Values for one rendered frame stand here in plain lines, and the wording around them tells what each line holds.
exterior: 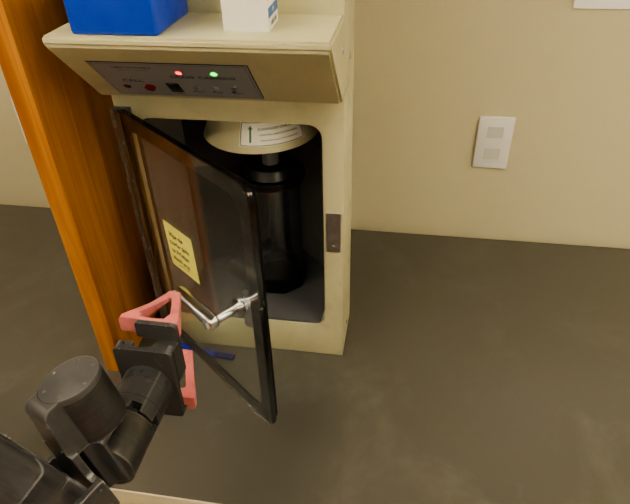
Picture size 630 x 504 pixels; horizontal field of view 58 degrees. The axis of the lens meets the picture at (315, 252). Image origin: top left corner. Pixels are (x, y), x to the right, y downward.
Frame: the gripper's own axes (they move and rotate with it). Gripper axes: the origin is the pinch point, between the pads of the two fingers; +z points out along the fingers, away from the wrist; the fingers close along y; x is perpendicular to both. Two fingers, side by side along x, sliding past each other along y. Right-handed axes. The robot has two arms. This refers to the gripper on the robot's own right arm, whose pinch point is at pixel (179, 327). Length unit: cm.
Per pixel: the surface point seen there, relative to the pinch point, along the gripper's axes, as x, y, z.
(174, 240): 5.4, 3.1, 13.7
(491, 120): -42, 2, 65
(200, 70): -2.1, 27.4, 13.3
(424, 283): -32, -25, 44
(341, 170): -17.2, 11.4, 21.9
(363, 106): -16, 4, 65
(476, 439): -39.8, -25.3, 8.3
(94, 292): 19.9, -7.5, 12.9
